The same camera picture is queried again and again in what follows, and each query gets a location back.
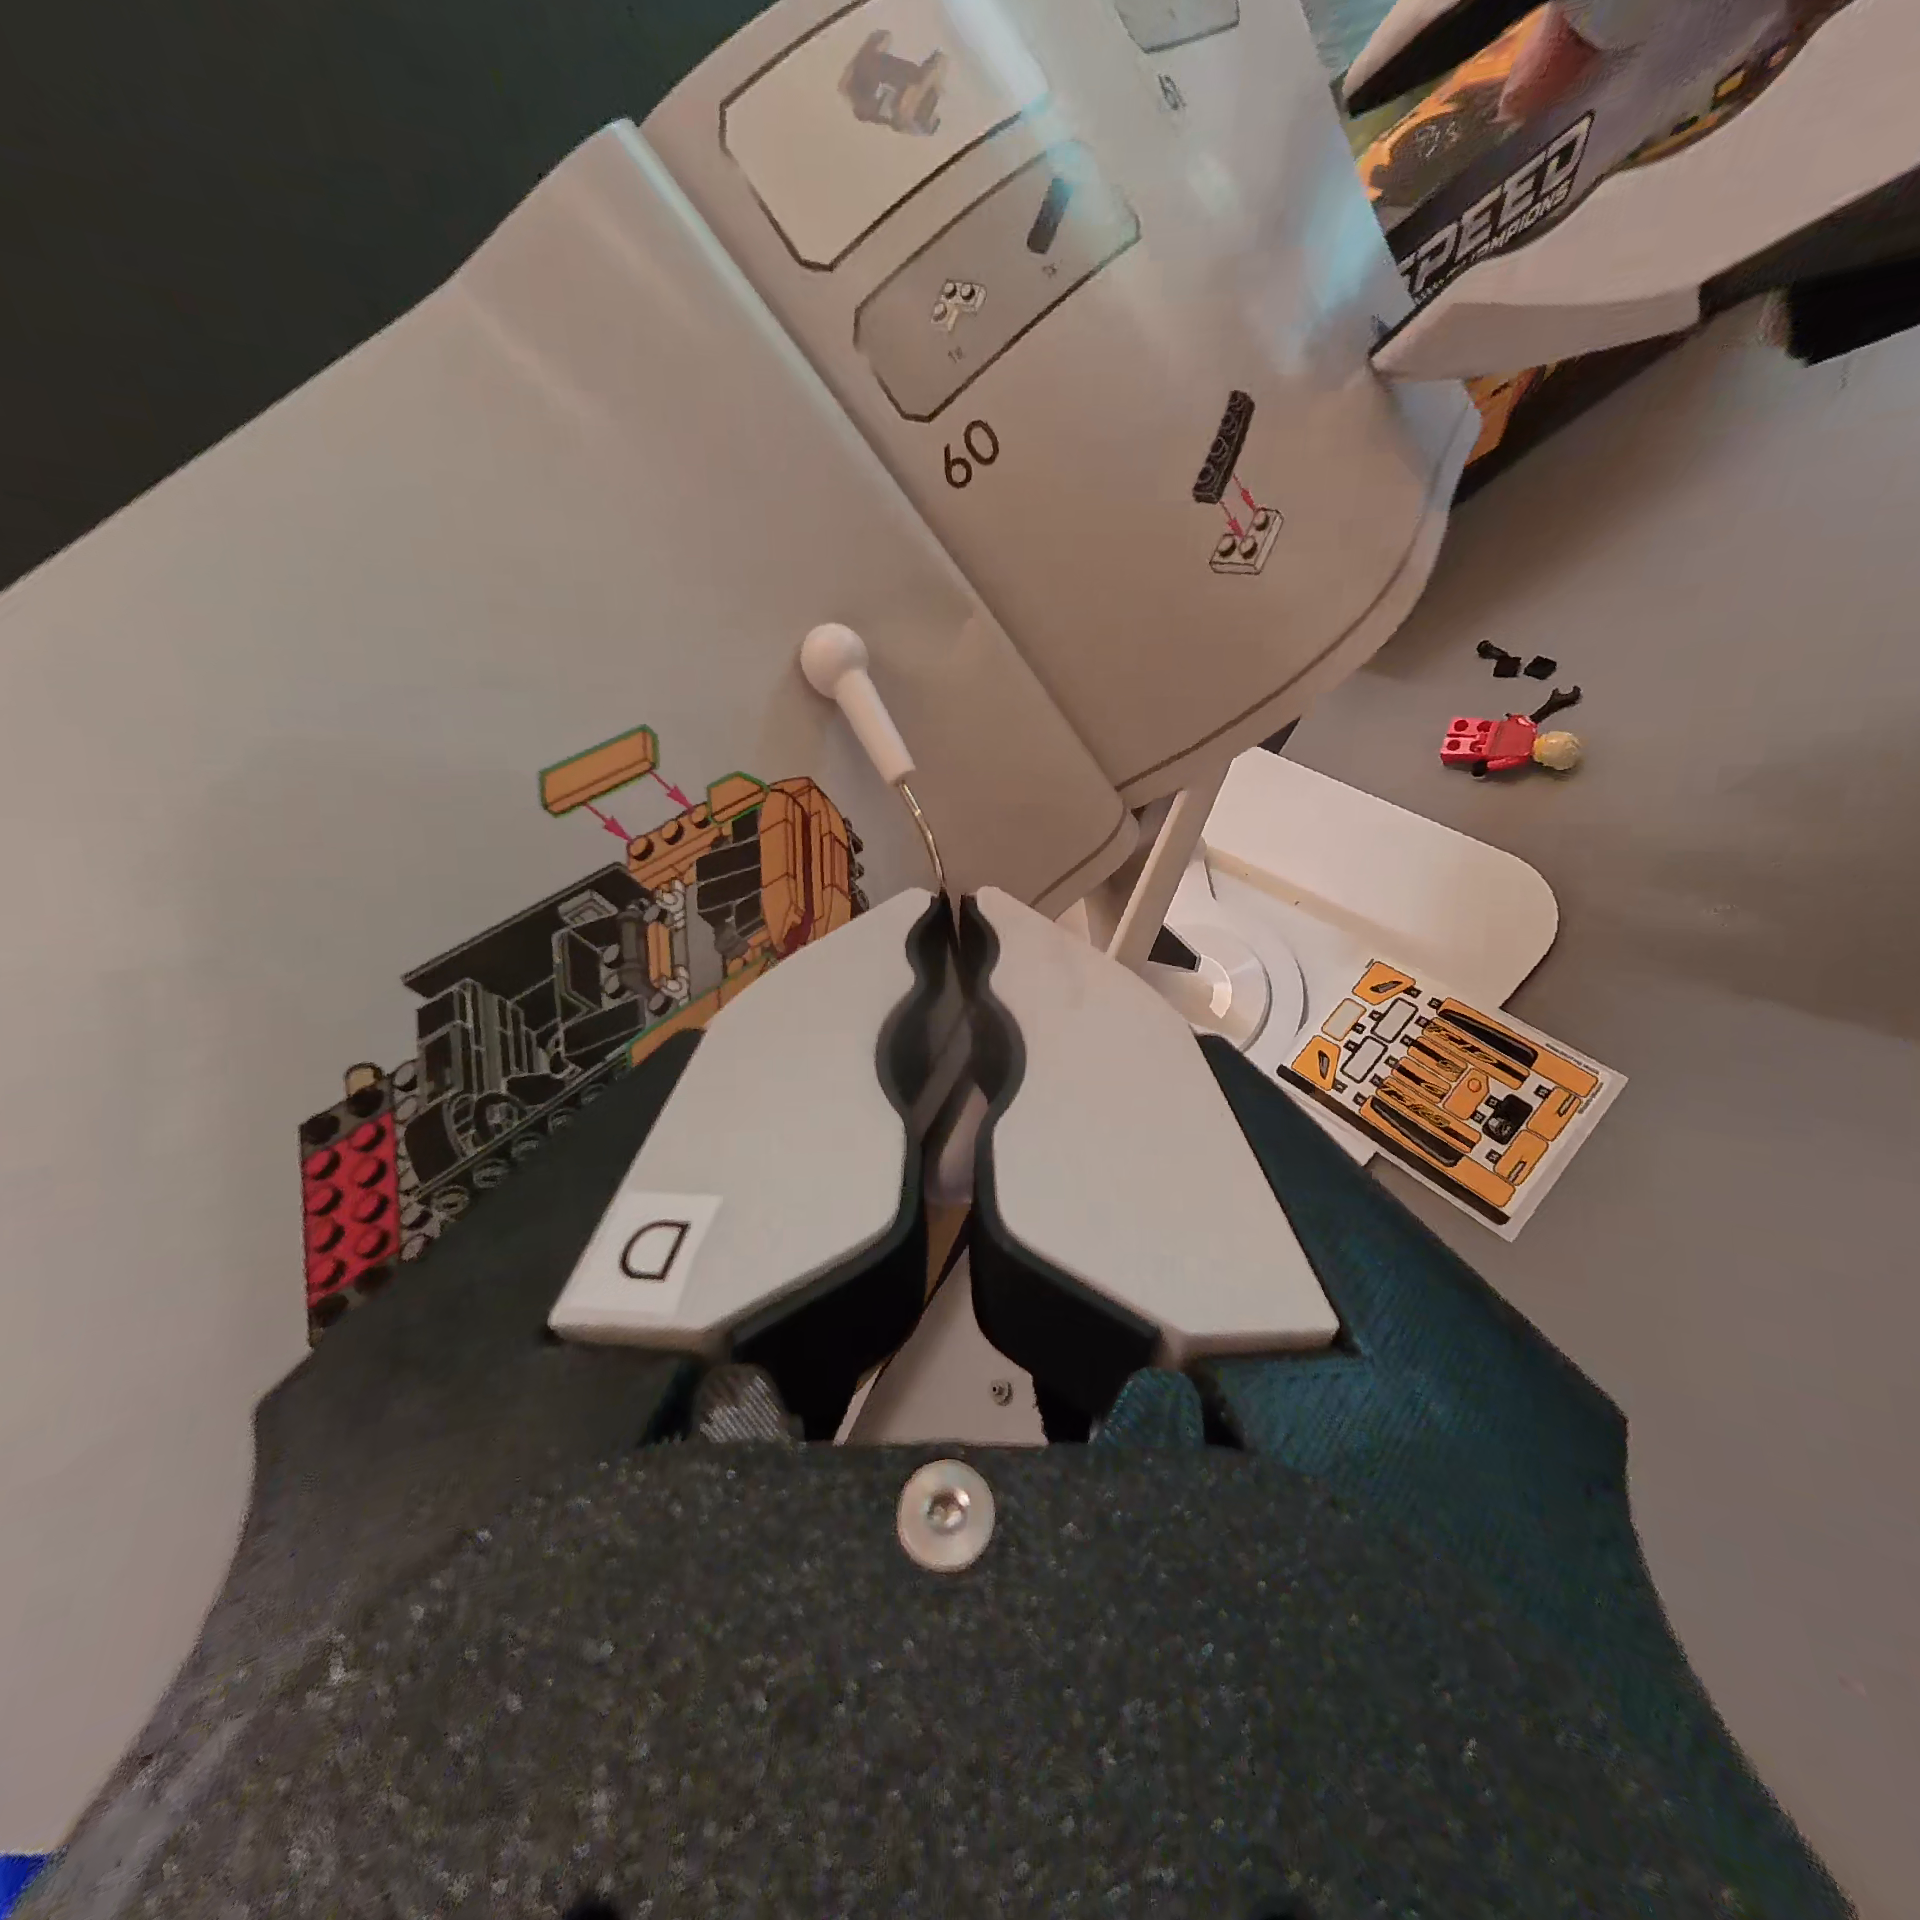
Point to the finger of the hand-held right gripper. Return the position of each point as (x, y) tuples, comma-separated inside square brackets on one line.
[(1424, 38), (1723, 181)]

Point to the orange lego sticker sheet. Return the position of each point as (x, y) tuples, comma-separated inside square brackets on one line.
[(1454, 1094)]

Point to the person's right hand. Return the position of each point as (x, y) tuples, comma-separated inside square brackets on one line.
[(1545, 68)]

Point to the white book stand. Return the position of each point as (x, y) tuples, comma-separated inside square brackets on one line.
[(861, 706)]

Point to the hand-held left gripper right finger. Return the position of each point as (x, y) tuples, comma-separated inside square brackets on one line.
[(1155, 1186)]

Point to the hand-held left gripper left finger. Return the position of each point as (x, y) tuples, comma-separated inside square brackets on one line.
[(749, 1170)]

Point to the small black lego piece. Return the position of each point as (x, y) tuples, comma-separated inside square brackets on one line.
[(1559, 700), (1513, 657)]

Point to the lego set box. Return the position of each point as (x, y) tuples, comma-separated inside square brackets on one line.
[(1499, 195)]

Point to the lego instruction booklet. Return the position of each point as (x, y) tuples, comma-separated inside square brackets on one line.
[(299, 676)]

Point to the black backdrop panel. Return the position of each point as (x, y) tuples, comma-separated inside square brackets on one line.
[(223, 225)]

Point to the red lego minifigure parts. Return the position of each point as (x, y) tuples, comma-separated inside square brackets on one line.
[(1499, 744)]

